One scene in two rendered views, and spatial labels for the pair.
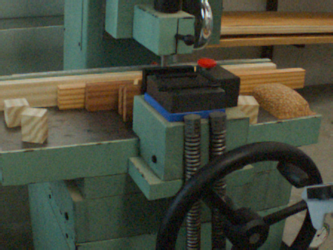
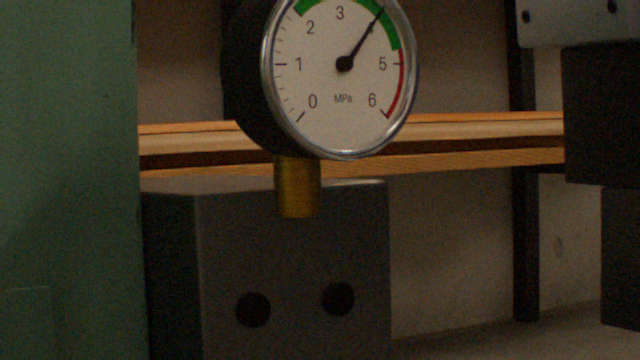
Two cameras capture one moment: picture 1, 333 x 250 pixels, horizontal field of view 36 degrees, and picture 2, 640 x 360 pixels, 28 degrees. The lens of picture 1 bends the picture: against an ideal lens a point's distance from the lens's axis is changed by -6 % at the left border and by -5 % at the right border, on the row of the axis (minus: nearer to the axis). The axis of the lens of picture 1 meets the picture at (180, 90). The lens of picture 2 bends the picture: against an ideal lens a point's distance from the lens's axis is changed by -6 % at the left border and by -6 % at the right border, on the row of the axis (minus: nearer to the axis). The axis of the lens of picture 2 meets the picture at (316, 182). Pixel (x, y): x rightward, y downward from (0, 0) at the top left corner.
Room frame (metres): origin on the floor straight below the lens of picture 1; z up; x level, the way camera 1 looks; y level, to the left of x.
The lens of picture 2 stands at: (0.46, -0.21, 0.64)
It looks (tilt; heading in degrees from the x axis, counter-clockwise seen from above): 3 degrees down; 350
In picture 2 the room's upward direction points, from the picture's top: 2 degrees counter-clockwise
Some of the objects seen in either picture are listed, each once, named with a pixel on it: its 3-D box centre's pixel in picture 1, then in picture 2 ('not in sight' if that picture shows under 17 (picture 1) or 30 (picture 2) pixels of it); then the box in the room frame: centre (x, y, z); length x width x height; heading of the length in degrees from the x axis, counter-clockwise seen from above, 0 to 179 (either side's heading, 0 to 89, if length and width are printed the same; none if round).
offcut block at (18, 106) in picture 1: (16, 112); not in sight; (0.81, 0.27, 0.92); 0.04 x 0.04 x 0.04; 28
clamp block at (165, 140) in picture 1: (188, 132); not in sight; (0.79, -0.02, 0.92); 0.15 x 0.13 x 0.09; 115
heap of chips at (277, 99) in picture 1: (280, 95); not in sight; (0.99, -0.19, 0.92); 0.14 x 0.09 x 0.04; 25
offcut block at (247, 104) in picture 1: (243, 109); not in sight; (0.90, -0.11, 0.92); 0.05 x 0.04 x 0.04; 7
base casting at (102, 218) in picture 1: (137, 142); not in sight; (1.09, 0.09, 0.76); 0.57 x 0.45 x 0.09; 25
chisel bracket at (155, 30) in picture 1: (163, 31); not in sight; (1.00, 0.04, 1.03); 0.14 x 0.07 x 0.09; 25
